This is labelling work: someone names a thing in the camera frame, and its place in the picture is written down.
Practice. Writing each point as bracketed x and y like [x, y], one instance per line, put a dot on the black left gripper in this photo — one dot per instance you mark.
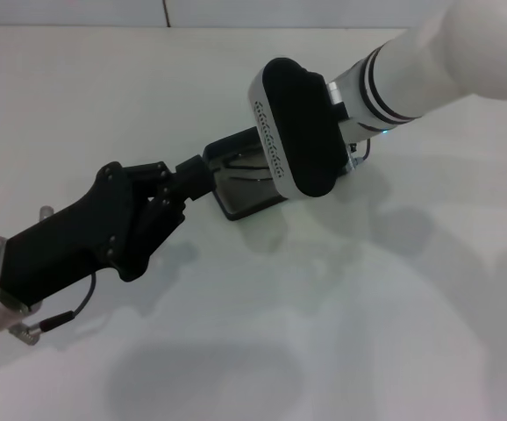
[82, 232]

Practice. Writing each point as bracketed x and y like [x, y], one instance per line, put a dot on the black glasses case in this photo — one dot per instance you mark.
[244, 199]

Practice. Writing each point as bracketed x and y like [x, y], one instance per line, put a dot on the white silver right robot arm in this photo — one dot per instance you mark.
[433, 66]

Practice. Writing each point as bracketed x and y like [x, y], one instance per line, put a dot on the silver left wrist stub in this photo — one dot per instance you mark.
[46, 213]

